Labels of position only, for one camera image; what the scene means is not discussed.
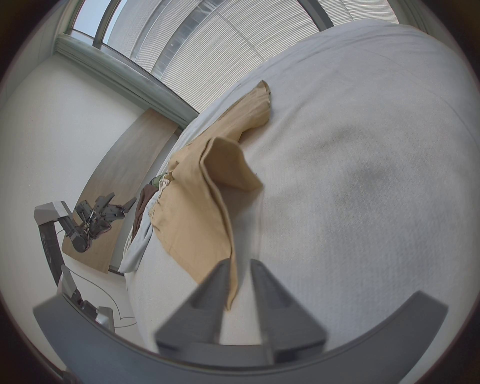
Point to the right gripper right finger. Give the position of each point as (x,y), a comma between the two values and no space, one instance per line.
(288,330)

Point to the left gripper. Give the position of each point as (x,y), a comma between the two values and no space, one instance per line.
(103,219)

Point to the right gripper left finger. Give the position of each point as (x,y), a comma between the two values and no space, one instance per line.
(198,322)

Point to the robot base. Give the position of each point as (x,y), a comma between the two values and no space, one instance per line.
(105,317)

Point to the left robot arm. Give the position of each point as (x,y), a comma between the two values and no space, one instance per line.
(48,212)

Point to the brown garment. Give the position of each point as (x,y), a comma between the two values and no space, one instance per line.
(144,210)

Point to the green garment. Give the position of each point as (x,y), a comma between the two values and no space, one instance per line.
(155,182)

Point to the pale grey garment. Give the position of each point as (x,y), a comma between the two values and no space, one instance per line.
(138,243)

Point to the grey-green curtain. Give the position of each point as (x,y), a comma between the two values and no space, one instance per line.
(123,80)

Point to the bed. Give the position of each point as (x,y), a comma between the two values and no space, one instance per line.
(356,187)

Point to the window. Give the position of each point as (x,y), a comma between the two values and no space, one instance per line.
(225,45)

